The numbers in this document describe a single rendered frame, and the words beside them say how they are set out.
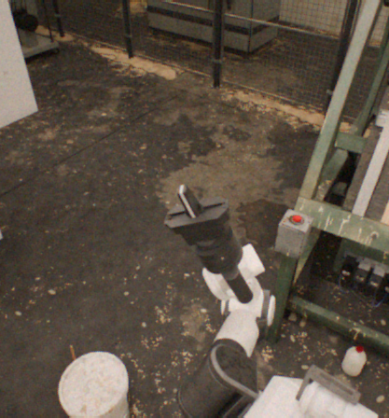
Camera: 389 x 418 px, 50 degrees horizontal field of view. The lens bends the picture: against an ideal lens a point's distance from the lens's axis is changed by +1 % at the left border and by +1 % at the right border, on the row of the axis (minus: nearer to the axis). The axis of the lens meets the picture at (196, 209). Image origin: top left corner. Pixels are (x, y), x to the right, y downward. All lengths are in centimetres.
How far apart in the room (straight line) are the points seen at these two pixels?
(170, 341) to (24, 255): 125
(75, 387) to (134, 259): 114
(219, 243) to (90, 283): 214
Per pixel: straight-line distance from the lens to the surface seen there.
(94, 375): 209
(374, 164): 202
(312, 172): 204
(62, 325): 272
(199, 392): 92
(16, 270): 311
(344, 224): 204
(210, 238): 78
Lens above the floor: 216
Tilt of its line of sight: 41 degrees down
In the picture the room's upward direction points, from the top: straight up
